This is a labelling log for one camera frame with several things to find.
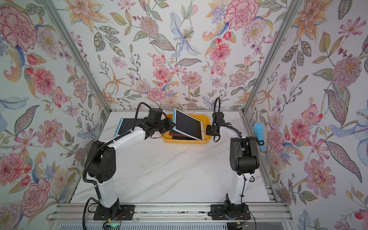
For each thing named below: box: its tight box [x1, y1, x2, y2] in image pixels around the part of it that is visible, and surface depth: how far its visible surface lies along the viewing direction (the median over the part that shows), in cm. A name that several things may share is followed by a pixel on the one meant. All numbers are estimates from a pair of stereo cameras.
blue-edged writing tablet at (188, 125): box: [172, 107, 206, 141], surface depth 106 cm
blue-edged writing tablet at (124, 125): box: [114, 117, 136, 137], surface depth 113 cm
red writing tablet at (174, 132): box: [169, 129, 188, 138], surface depth 94 cm
